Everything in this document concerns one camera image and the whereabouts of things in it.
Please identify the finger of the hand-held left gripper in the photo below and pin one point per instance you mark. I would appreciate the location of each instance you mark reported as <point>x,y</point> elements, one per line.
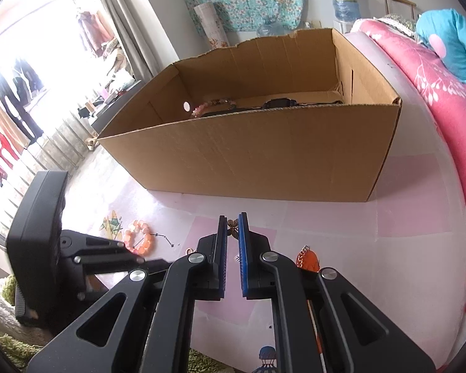
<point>97,244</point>
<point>108,264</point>

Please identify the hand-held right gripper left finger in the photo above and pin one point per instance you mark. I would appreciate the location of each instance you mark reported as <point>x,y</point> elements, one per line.
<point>224,264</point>

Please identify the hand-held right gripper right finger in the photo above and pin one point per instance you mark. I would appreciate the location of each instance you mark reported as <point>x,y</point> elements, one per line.
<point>242,264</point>

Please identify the gold butterfly charm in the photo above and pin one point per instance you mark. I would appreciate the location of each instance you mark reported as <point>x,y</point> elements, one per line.
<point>233,227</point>

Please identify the orange pendant with white tag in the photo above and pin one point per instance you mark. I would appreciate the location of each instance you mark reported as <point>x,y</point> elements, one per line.
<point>307,259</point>

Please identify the brown cardboard box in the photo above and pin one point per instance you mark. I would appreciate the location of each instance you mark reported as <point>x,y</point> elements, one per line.
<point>256,151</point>

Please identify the purple black smartwatch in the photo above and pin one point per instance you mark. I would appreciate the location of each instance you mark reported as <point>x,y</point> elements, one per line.
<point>279,103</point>

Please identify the pair of beige slippers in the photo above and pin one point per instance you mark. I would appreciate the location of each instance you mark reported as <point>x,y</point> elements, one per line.
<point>91,142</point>

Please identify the green fluffy cloth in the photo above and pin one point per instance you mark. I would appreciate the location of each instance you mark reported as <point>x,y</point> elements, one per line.
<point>11,351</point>

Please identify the row of hanging clothes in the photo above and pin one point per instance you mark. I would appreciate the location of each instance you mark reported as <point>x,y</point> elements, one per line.
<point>15,97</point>

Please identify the grey curtain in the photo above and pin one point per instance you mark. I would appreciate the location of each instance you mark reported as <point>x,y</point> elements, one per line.
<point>128,19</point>

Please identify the clear empty water bottle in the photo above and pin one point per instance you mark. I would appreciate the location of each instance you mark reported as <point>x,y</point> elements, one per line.
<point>272,29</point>

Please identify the rolled floral paper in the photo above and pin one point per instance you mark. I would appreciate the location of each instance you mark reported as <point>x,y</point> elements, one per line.
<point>211,25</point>

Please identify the pink floral blanket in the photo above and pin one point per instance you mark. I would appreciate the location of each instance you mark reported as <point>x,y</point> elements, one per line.
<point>442,124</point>

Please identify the white water dispenser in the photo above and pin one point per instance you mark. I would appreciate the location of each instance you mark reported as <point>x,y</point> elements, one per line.
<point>343,26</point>

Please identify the blue water bottle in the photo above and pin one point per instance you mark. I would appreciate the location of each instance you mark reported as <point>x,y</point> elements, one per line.
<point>343,2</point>

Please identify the patterned pillow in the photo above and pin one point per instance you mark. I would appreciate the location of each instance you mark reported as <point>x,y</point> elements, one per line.
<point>396,21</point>

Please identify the blue quilt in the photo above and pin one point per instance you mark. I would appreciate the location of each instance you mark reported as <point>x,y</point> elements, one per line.
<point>454,46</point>

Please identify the wooden chair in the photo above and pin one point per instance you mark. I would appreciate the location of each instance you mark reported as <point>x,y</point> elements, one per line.
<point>400,2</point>

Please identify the white wall socket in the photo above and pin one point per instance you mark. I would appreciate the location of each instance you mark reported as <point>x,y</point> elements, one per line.
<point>314,24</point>

